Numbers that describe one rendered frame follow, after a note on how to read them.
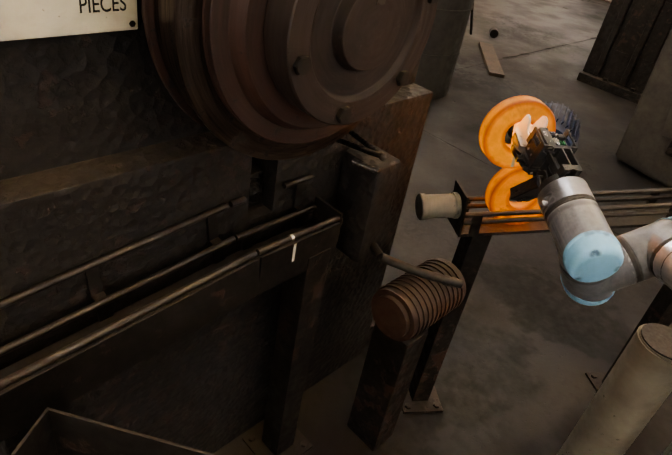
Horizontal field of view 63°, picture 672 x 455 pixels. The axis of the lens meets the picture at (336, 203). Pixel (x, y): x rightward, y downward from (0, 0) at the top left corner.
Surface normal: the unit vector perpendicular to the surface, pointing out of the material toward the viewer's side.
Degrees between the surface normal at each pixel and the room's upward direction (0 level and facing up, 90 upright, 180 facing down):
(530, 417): 0
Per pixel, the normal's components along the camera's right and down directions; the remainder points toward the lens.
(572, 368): 0.15, -0.83
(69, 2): 0.69, 0.48
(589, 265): 0.07, 0.72
